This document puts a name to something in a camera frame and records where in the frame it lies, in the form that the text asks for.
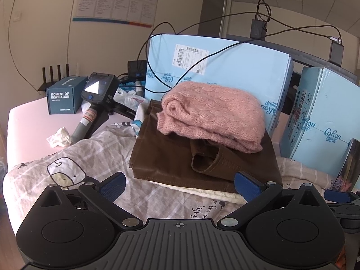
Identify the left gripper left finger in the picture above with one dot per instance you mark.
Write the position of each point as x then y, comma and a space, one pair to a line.
101, 195

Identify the light blue Cobou box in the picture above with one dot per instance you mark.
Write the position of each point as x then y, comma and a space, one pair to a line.
323, 121

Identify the dark blue small carton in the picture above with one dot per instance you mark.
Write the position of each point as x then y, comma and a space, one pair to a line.
64, 97

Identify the grey cartoon print bedsheet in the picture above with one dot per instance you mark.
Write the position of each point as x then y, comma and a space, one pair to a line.
99, 157

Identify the black wifi router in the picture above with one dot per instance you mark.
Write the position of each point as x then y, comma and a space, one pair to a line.
51, 79

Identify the crumpled white tissue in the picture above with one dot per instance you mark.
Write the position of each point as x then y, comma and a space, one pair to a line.
61, 138

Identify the brown leather garment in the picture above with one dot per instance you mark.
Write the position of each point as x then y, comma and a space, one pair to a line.
196, 163

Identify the wall notice poster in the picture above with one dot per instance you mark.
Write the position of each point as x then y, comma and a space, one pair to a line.
126, 12

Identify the pink knitted sweater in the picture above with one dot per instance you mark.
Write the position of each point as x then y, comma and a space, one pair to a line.
228, 116

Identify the smartphone leaning on box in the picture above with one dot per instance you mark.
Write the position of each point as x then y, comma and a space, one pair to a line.
349, 173

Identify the black handheld scanner device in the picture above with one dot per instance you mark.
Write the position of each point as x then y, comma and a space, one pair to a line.
98, 91

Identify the black power adapter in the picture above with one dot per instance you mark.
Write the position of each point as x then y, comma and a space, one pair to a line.
336, 53
258, 30

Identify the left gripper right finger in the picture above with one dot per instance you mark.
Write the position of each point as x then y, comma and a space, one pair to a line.
257, 195

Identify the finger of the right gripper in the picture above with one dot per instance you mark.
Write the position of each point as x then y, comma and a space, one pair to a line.
339, 200

